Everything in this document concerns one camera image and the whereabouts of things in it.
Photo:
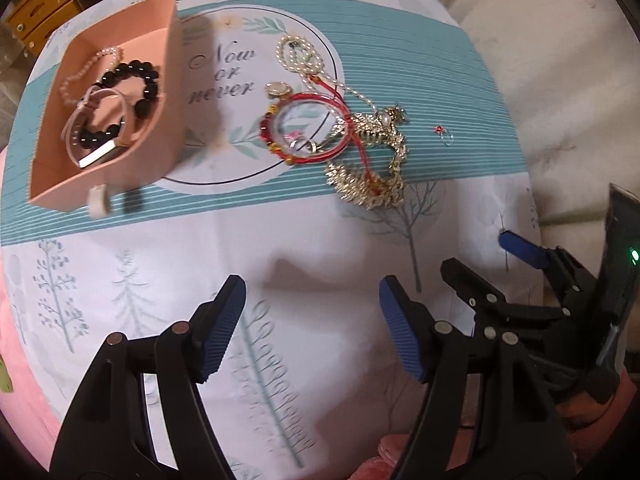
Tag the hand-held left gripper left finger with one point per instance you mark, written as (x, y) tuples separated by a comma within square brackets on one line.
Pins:
[(222, 327)]

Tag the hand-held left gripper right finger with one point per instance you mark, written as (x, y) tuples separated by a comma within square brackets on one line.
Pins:
[(400, 325)]

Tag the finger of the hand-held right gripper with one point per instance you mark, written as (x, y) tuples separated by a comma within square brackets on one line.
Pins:
[(470, 287), (522, 250)]

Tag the pink jewelry box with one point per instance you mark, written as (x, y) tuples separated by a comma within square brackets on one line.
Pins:
[(167, 110)]

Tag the tree print tablecloth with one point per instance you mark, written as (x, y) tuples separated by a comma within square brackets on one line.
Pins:
[(300, 260)]

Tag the silver rings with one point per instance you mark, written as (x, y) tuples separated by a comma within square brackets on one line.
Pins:
[(306, 146)]

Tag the pink blanket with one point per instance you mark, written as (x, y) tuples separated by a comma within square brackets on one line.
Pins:
[(20, 395)]

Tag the small round gold watch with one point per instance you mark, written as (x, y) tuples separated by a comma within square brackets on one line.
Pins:
[(278, 90)]

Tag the wooden drawer cabinet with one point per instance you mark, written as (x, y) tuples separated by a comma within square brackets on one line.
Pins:
[(40, 5)]

